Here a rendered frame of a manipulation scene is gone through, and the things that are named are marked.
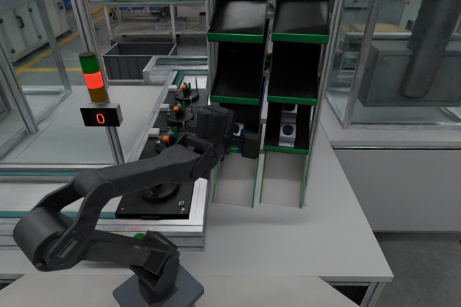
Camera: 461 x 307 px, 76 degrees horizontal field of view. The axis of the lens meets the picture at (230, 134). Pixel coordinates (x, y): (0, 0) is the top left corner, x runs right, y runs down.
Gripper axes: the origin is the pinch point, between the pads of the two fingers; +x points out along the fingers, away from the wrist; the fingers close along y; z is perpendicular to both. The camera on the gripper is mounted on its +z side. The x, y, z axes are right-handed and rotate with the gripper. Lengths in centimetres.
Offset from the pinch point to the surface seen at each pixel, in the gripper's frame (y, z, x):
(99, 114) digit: 47.8, -7.2, 11.3
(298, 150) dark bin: -18.3, -5.1, 11.2
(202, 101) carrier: 37, -15, 81
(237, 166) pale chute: -0.4, -17.7, 17.4
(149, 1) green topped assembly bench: 287, 46, 447
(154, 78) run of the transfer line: 87, -16, 117
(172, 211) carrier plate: 16.6, -32.8, 5.3
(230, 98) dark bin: 1.1, 8.4, 3.0
